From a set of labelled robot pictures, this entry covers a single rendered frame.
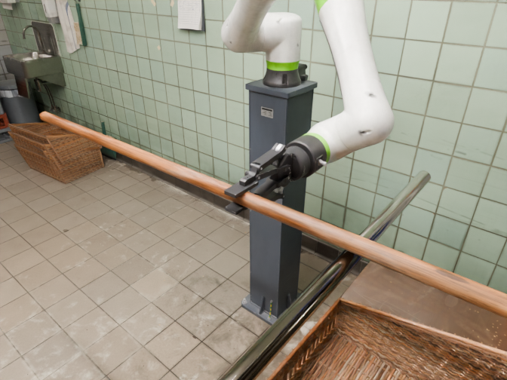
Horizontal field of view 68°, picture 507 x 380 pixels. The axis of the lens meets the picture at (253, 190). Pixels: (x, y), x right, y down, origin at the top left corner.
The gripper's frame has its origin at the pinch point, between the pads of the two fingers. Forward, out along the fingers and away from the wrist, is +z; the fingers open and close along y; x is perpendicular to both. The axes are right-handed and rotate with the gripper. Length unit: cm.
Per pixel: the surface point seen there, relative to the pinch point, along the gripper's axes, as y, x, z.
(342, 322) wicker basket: 55, -13, -31
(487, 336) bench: 61, -50, -59
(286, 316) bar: 1.7, -23.1, 18.3
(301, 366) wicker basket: 57, -11, -11
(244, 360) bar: 1.7, -23.0, 26.8
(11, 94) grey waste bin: 71, 403, -101
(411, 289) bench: 61, -24, -65
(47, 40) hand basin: 17, 360, -132
